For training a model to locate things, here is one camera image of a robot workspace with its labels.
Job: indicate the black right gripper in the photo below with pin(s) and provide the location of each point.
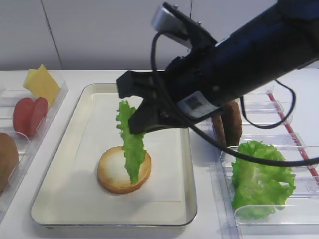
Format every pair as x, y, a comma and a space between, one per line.
184, 90

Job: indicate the green lettuce leaf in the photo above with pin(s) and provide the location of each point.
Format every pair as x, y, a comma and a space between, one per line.
133, 145
260, 190

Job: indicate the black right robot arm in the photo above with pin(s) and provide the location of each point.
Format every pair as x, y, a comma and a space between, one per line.
283, 38

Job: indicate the left brown meat patty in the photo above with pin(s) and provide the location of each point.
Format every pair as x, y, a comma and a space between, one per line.
219, 130

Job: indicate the right dark meat patty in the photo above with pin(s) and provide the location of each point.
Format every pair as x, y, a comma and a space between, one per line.
232, 124

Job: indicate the front yellow cheese slice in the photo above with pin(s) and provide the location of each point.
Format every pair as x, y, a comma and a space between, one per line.
43, 85

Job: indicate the yellow cheese slice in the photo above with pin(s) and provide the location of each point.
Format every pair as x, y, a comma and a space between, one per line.
43, 85
28, 78

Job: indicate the right red tomato slice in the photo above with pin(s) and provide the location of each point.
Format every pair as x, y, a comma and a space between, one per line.
39, 111

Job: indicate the red tomato slice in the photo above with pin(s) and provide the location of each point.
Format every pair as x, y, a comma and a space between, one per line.
21, 116
39, 111

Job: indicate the rear yellow cheese slice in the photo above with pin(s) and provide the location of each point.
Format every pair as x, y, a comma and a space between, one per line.
28, 78

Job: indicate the left red tomato slice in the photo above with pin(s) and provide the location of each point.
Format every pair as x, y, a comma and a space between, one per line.
21, 116

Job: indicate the green lettuce leaf in rack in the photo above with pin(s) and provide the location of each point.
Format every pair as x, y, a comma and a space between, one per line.
260, 190

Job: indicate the white paper tray liner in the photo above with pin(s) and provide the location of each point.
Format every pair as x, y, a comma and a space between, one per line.
90, 133

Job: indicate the toasted bottom bun slice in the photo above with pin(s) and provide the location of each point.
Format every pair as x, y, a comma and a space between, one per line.
113, 176

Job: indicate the clear acrylic left rack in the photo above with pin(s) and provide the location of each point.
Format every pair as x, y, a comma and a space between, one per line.
11, 91

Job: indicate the clear acrylic rack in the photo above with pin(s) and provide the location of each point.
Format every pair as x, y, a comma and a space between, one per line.
299, 219
11, 91

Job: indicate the clear acrylic right rack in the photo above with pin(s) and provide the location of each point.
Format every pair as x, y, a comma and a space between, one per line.
299, 219

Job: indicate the brown bun in left rack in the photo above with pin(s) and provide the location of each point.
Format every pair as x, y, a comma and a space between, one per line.
9, 158

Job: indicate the cream metal tray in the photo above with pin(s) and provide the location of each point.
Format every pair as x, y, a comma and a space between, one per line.
51, 208

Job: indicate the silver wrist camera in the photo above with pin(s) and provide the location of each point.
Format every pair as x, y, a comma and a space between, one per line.
180, 28

